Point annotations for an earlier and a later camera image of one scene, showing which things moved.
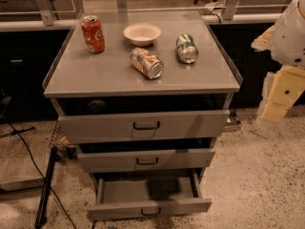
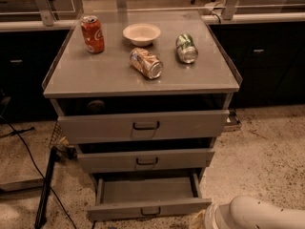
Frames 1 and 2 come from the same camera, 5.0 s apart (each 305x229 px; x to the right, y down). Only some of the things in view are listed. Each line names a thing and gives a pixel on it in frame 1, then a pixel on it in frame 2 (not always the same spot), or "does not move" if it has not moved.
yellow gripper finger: (270, 111) to (198, 221)
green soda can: (187, 50) does not move
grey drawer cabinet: (143, 94) does not move
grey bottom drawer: (133, 196) does not move
